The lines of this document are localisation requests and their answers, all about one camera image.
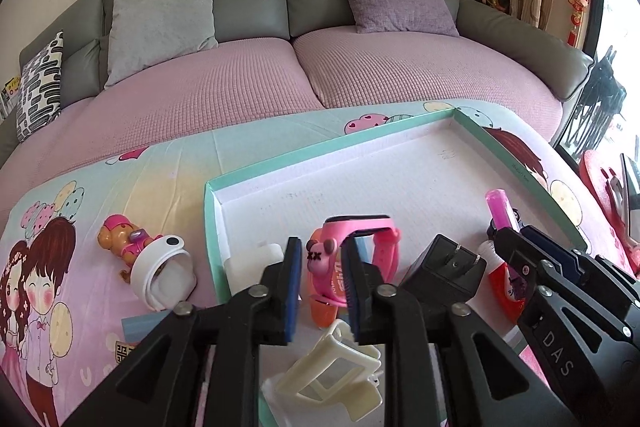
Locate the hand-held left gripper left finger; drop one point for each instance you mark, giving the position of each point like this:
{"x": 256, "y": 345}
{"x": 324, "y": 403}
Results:
{"x": 295, "y": 287}

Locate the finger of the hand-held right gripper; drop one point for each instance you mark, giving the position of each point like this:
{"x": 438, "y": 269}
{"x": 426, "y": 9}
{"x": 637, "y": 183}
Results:
{"x": 555, "y": 252}
{"x": 520, "y": 252}

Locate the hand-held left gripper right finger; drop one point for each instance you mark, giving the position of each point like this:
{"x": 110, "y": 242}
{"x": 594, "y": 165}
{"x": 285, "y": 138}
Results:
{"x": 352, "y": 292}

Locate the red white bottle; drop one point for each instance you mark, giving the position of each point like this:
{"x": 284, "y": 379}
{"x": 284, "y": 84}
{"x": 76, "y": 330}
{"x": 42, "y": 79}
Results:
{"x": 502, "y": 292}

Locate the pink transparent lighter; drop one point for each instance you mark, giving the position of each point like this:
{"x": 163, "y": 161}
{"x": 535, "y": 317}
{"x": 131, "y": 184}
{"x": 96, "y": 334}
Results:
{"x": 500, "y": 207}

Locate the white power adapter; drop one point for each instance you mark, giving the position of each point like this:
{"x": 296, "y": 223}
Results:
{"x": 250, "y": 264}

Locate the pink smart watch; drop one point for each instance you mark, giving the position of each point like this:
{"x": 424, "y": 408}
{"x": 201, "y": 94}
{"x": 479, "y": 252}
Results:
{"x": 360, "y": 224}

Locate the white hair claw clip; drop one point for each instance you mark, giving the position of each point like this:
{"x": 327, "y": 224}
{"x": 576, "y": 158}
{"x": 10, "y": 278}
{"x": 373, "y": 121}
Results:
{"x": 305, "y": 364}

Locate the black power adapter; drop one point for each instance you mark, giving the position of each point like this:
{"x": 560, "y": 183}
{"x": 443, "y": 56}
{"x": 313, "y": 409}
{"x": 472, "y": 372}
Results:
{"x": 440, "y": 277}

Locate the teal cardboard box lid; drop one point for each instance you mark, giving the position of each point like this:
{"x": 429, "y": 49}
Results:
{"x": 350, "y": 177}

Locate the red round cushion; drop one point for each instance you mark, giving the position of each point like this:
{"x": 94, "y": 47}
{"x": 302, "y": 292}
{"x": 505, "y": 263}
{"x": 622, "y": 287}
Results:
{"x": 600, "y": 187}

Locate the white smart watch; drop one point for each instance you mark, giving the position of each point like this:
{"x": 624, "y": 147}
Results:
{"x": 160, "y": 267}

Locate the black metal rack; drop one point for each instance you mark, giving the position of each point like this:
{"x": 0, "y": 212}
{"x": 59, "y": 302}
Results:
{"x": 600, "y": 92}

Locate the printed blanket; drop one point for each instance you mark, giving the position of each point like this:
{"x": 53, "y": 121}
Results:
{"x": 165, "y": 177}

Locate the black gold patterned box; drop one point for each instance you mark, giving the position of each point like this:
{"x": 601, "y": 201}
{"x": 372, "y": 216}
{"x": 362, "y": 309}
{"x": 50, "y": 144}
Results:
{"x": 125, "y": 351}

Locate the pink toy puppy figure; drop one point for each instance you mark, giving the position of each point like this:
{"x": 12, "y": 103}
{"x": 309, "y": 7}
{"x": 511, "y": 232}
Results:
{"x": 120, "y": 237}

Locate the pink sofa cover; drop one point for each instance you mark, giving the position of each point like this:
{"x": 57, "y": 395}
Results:
{"x": 225, "y": 82}

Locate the plain grey pillow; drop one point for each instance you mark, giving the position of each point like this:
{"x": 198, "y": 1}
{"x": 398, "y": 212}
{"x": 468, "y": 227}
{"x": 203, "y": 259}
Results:
{"x": 160, "y": 17}

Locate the black white patterned pillow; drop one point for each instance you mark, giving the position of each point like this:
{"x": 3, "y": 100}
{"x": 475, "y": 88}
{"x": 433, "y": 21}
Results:
{"x": 40, "y": 87}

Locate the white rack with books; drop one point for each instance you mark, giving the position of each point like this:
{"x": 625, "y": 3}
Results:
{"x": 10, "y": 89}

